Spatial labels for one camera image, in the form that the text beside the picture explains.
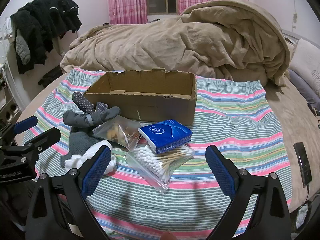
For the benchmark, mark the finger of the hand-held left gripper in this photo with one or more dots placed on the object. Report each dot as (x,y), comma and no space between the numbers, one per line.
(46,137)
(25,125)

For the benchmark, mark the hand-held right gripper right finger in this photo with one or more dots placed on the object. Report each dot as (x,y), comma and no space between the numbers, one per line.
(221,172)

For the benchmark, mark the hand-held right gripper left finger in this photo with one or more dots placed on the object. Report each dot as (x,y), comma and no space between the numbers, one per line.
(96,170)

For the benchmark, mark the white sock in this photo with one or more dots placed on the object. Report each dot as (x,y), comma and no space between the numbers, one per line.
(75,161)

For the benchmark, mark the clear snack zip bag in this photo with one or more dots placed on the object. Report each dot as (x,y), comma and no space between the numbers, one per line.
(125,135)

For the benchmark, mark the grey dotted sock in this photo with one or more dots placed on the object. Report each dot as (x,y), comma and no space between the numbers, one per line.
(80,100)

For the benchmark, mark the dark grey sock bundle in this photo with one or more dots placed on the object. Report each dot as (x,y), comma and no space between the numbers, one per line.
(105,116)

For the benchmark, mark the bag of cotton swabs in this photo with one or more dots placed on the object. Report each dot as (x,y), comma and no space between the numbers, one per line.
(155,165)

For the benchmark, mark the blue tissue pack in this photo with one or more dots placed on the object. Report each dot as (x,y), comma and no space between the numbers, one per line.
(165,132)

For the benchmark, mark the brown cardboard box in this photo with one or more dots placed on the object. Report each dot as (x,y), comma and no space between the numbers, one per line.
(150,105)

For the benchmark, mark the striped colourful cloth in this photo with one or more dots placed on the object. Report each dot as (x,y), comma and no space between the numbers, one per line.
(225,120)

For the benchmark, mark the grey quilted garment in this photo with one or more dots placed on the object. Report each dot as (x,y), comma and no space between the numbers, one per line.
(23,47)

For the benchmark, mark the black phone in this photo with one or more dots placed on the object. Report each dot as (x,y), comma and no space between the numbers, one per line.
(303,163)

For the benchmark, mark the bed with beige sheet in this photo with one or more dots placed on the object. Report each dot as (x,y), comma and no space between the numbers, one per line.
(282,110)

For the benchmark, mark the crumpled white bag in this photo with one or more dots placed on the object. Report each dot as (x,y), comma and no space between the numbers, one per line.
(302,216)

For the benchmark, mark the hanging black clothes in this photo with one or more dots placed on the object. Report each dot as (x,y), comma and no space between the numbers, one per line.
(45,17)

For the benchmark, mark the grey-blue pillow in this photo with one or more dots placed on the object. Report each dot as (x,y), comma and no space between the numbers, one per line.
(303,87)

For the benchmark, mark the beige blanket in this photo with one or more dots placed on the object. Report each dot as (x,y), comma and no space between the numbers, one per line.
(162,45)

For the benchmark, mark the white patterned pillow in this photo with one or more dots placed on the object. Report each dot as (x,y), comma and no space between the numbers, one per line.
(306,60)

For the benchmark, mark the metal bed headboard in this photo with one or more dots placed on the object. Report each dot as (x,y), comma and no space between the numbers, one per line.
(295,35)

